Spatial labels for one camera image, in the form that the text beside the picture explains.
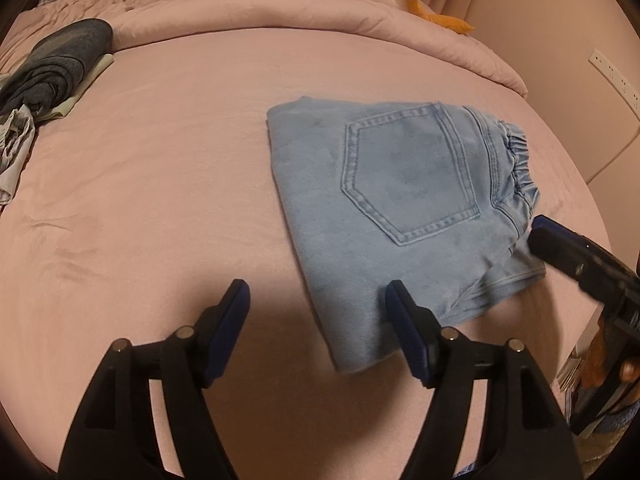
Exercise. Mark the pink quilt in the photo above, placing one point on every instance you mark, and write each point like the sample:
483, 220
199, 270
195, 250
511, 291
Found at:
300, 20

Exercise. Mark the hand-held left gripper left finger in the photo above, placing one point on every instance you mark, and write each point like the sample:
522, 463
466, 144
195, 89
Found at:
227, 335

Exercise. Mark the light grey crumpled cloth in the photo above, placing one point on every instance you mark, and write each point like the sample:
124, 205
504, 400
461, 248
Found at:
15, 150

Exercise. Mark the pink bed sheet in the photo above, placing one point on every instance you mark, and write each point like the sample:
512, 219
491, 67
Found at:
175, 160

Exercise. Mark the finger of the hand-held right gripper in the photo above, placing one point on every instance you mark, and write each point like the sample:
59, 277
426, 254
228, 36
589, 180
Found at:
565, 252

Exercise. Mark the light blue denim pants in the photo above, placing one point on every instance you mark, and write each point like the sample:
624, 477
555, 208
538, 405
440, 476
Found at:
400, 185

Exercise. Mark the dark blue folded cloth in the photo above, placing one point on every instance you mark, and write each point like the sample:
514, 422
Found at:
60, 60

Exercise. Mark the person's right hand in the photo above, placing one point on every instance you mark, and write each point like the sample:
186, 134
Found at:
597, 360

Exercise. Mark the white power strip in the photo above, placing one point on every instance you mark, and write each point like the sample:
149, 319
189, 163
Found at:
617, 82

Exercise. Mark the light green cloth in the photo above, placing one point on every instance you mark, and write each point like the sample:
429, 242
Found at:
92, 77

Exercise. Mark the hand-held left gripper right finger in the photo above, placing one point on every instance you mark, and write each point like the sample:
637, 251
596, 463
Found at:
412, 335

